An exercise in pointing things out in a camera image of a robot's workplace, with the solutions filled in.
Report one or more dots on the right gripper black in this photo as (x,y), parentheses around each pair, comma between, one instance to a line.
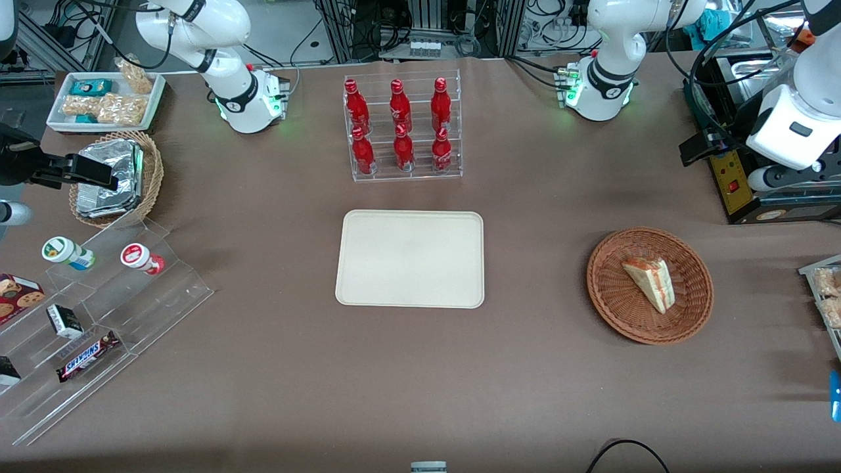
(14,163)

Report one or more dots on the triangular sandwich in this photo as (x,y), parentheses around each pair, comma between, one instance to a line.
(650,282)

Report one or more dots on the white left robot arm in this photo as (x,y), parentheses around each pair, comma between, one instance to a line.
(611,59)

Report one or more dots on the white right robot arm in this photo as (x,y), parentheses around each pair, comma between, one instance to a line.
(230,79)

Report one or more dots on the light wicker basket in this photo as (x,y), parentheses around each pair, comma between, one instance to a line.
(152,177)

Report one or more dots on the white rectangular snack tray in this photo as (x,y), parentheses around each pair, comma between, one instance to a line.
(154,98)

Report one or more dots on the clear edge snack tray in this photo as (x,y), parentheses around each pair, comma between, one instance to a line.
(809,270)

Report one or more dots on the brown round wicker basket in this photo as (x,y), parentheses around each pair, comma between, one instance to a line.
(657,325)

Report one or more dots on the beige rectangular tray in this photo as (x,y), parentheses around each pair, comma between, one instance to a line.
(410,259)

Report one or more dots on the aluminium foil container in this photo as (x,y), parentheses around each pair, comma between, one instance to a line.
(105,150)

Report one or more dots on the black yellow countertop appliance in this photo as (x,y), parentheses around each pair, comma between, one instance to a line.
(736,190)

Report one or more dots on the clear rice cracker bag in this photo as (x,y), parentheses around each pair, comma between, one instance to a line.
(135,75)
(833,313)
(829,282)
(80,106)
(123,109)

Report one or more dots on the teal snack box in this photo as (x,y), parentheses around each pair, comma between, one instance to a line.
(90,87)

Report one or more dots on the green lid yogurt cup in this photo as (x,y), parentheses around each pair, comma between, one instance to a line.
(66,252)

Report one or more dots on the red lid yogurt cup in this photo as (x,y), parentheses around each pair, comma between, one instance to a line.
(138,256)

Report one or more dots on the teal cloth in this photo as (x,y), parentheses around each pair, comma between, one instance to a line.
(706,25)

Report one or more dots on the red cookie box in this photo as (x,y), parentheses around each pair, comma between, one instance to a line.
(18,297)

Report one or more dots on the small black carton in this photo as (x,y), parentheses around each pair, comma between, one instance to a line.
(64,322)

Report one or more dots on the clear acrylic stepped shelf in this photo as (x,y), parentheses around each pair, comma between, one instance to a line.
(164,295)

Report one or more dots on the Snickers chocolate bar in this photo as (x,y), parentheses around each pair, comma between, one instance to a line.
(87,357)

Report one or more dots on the black white small box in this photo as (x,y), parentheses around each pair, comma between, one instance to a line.
(8,372)

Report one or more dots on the red cola bottle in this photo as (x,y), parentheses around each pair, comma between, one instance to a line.
(441,108)
(363,154)
(399,108)
(357,108)
(441,152)
(403,151)

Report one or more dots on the clear acrylic bottle rack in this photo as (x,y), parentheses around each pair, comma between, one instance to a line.
(420,177)

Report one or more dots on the blue plastic object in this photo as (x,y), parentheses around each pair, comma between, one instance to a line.
(836,397)

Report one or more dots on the grey connector block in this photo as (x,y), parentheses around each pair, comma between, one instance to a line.
(424,48)

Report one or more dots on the ribbed aluminium profile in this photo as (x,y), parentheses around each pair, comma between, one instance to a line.
(430,16)

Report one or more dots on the grey metal clip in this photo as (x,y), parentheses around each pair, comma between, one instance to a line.
(428,468)

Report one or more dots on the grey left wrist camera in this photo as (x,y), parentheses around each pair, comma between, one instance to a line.
(765,179)

